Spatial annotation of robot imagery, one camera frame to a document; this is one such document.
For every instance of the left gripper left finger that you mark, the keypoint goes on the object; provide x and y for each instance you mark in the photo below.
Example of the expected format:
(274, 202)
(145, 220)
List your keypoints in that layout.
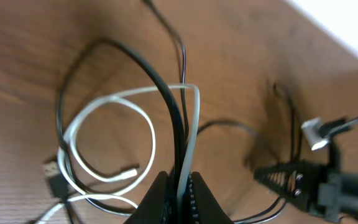
(151, 207)

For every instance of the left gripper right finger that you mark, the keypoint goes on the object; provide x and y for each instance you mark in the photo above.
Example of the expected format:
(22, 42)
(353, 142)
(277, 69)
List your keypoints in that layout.
(203, 208)

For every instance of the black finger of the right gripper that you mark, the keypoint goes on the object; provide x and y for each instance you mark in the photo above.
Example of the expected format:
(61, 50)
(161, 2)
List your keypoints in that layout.
(297, 182)

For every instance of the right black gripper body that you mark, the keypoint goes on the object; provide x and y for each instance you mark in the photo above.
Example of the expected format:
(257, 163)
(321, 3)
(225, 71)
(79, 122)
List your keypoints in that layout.
(339, 195)

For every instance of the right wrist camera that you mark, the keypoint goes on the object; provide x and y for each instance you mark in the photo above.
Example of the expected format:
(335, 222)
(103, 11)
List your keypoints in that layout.
(310, 129)

